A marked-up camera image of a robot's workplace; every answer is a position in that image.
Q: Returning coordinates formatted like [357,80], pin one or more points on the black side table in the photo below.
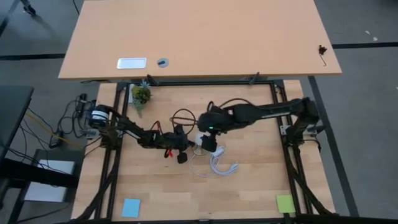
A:
[14,109]

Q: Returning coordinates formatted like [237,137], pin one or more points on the black aluminium table frame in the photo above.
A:
[217,83]

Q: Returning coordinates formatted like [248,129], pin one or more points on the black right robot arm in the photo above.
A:
[264,113]

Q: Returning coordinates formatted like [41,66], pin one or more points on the white lightbulb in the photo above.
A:
[199,139]

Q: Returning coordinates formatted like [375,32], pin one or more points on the black power adapter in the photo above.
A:
[56,141]

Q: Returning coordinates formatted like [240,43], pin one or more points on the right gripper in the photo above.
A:
[210,143]

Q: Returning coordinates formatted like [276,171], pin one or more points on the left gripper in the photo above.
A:
[177,141]

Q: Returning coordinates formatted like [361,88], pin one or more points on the red tag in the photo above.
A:
[168,153]

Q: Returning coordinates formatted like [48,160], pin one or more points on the green sticky note pad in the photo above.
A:
[285,203]

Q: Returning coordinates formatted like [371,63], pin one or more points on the silver rectangular desk plate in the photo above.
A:
[131,63]

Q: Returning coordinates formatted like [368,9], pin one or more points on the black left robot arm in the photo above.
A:
[130,127]

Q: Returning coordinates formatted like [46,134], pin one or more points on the light wooden desk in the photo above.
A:
[202,37]

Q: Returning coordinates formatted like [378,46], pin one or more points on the blue sticky note pad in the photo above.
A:
[131,208]

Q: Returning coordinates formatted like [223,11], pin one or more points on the white panel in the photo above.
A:
[46,193]

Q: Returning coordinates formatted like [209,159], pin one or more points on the potted green plant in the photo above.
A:
[141,95]

